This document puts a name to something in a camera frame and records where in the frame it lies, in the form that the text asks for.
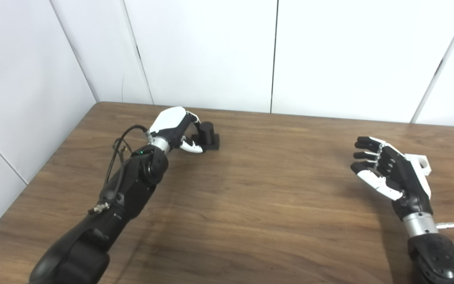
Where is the white square piece with hole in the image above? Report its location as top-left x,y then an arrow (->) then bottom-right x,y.
404,153 -> 432,177

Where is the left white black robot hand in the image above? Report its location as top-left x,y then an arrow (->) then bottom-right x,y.
148,106 -> 205,154

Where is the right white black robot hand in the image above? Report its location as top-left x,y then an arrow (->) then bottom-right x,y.
350,136 -> 434,219

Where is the black peg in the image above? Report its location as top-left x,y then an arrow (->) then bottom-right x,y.
191,121 -> 220,151

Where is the left thin black wire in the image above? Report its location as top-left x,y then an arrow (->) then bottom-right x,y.
113,137 -> 134,167

